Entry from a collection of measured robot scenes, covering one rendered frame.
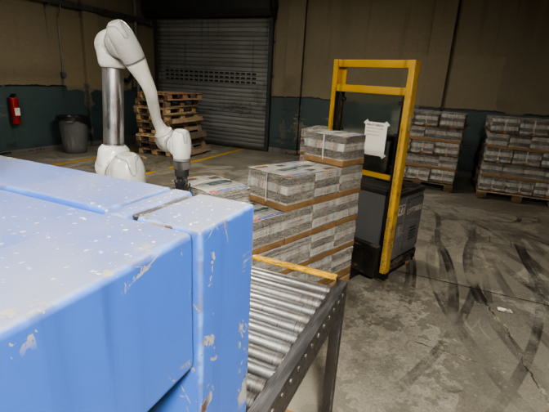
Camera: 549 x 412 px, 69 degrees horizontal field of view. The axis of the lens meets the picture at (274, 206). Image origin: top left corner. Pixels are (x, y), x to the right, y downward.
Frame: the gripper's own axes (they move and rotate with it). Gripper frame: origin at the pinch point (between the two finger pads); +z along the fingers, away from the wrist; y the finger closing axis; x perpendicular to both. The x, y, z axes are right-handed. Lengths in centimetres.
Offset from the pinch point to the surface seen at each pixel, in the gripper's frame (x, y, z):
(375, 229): -193, -15, 55
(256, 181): -66, 10, -3
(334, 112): -179, 33, -45
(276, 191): -66, -9, 1
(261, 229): -45, -18, 20
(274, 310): 17, -90, 17
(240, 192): -25.6, -19.4, -7.5
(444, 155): -553, 73, 34
